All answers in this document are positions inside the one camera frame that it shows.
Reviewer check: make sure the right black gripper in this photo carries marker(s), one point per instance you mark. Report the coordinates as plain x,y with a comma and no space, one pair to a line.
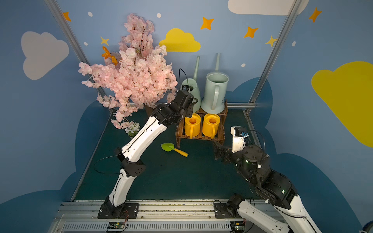
223,154

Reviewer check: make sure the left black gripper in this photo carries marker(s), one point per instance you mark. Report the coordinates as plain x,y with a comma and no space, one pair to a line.
189,100

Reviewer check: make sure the sage green watering can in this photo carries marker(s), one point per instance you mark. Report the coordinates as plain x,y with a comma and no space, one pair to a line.
195,89

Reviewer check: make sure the yellow watering can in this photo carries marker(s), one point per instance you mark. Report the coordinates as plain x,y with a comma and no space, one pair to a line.
192,125
210,125

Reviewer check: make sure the pale blue watering can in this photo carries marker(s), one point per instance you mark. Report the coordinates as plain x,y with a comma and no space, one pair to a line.
215,90

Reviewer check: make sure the brown wooden slatted shelf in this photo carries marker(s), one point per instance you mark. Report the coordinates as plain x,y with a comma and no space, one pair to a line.
219,137

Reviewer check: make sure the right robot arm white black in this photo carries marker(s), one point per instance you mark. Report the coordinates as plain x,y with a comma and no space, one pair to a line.
278,191

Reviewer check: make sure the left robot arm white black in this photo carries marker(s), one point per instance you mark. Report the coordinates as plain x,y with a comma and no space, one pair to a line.
161,118

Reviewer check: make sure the green yellow toy shovel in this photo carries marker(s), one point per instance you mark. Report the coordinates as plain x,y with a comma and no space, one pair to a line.
170,147

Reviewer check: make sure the pink blossom artificial tree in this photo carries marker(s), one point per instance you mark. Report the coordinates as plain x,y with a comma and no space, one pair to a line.
138,74

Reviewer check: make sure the small potted white flowers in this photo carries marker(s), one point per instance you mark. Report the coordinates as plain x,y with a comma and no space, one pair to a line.
132,128

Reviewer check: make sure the back aluminium wall rail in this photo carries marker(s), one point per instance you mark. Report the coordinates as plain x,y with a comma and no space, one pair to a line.
239,105

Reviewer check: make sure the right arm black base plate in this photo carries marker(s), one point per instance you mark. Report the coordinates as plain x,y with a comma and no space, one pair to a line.
221,211

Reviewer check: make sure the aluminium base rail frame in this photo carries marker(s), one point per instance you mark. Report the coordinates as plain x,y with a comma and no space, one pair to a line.
163,216

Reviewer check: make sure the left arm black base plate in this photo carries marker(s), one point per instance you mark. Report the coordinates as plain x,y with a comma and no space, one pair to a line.
126,210

